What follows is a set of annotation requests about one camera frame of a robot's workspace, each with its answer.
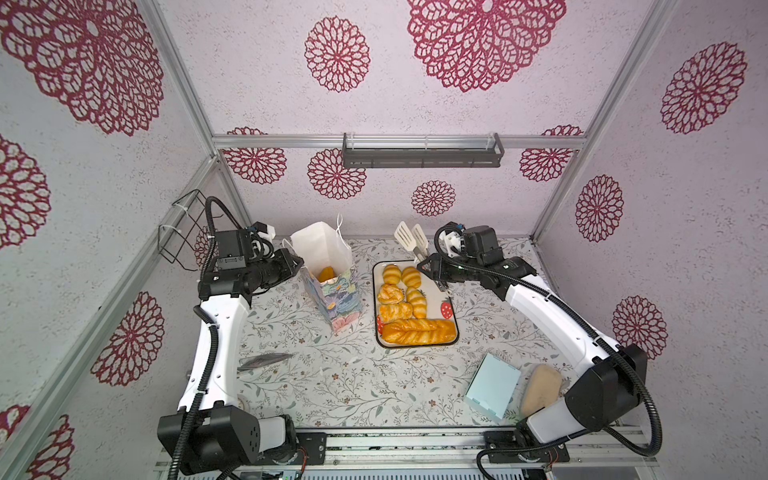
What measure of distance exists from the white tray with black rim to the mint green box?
13cm

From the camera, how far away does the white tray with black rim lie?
91 centimetres

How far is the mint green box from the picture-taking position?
792 mm
